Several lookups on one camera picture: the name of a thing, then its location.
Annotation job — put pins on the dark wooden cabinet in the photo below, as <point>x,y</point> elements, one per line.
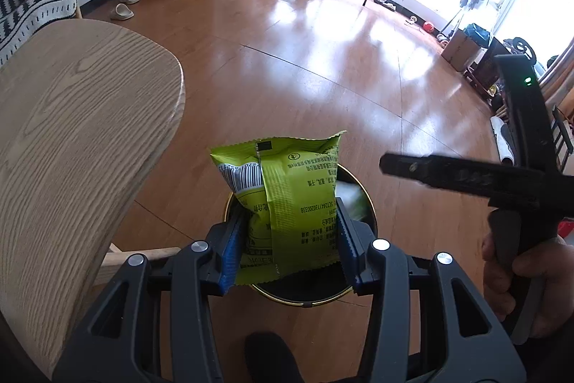
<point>486,69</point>

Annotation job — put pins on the blue plastic bag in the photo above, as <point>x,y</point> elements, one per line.
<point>479,35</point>

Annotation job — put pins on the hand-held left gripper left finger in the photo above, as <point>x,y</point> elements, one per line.
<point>229,262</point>

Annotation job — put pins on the cardboard box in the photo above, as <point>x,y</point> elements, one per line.
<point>459,51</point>

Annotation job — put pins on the white shoe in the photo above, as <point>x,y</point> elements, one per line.
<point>502,140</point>

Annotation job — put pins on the green snack packet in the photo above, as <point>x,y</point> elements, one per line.
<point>296,203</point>

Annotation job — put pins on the person's right hand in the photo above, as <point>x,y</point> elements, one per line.
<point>560,288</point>

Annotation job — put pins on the black ride-on toy car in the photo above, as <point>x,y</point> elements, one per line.
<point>522,48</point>

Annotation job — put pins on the black metal chair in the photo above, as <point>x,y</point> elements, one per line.
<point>560,136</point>

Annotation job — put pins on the black gold-rimmed trash bin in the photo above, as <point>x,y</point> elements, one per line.
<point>314,286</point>

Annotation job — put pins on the wooden chair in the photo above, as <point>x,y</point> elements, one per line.
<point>80,131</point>

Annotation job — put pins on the red plastic piece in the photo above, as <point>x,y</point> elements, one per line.
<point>566,230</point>

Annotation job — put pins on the tan checked tablecloth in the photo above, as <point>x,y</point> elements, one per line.
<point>558,82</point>

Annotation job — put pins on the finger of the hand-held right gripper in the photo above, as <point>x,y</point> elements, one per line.
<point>448,172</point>

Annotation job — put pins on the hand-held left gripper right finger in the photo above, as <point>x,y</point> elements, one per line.
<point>347,250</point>

